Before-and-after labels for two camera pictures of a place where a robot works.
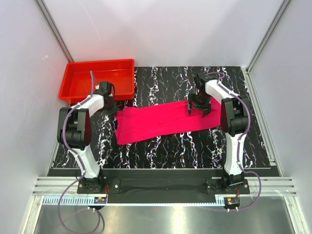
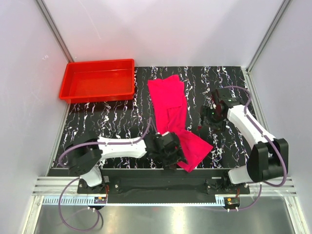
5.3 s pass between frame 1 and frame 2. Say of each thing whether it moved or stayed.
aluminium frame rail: stayed
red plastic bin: stayed
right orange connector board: stayed
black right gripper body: moved
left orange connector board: stayed
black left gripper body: moved
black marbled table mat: stayed
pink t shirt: moved
